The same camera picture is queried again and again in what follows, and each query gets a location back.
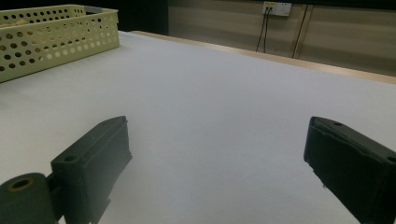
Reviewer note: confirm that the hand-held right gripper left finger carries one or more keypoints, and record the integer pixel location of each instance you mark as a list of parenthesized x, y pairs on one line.
[(90, 168)]

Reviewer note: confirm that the white wall socket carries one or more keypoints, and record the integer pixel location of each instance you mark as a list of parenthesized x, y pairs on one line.
[(277, 8)]

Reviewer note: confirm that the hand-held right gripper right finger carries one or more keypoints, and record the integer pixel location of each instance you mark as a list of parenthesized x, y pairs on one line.
[(355, 168)]

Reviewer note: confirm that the tan cloth garment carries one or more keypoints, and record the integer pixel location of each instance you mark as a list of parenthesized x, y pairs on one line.
[(19, 22)]

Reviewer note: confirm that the beige wall trim strip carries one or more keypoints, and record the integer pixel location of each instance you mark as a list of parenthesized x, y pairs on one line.
[(306, 28)]

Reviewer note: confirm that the white table cover sheet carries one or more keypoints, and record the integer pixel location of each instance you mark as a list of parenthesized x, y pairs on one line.
[(211, 102)]

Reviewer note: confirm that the pale yellow perforated plastic basket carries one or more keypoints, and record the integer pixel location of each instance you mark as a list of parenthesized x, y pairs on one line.
[(62, 37)]

